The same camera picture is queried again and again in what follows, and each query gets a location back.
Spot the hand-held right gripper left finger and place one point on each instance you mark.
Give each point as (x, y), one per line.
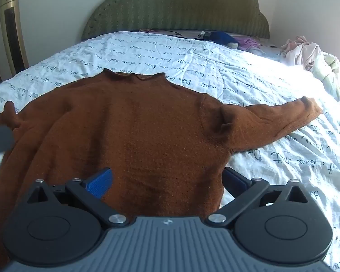
(97, 185)

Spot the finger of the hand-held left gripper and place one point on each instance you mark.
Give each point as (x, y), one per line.
(0, 140)

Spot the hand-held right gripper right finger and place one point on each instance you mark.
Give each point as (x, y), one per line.
(233, 180)

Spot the brown knit sweater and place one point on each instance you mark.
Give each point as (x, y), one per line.
(130, 133)

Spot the pile of pink cream clothes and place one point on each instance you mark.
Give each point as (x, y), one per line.
(311, 53)

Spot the white printed blanket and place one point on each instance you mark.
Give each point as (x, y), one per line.
(272, 164)

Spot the gold tower fan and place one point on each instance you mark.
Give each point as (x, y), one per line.
(12, 28)

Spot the small white object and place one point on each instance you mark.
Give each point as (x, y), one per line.
(233, 44)

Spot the purple cloth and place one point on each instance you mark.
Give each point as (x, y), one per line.
(248, 42)

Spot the blue cloth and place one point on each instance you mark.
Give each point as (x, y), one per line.
(221, 37)

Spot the green padded headboard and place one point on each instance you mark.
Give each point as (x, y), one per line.
(172, 8)

